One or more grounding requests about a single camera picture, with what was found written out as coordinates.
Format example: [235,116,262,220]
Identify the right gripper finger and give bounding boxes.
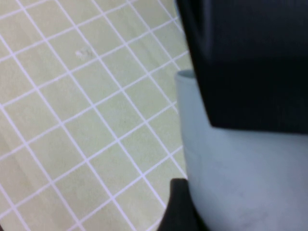
[158,178,210,231]

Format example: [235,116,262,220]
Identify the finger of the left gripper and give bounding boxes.
[177,0,308,134]

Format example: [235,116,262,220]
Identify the pale green plastic cup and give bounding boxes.
[174,69,308,231]

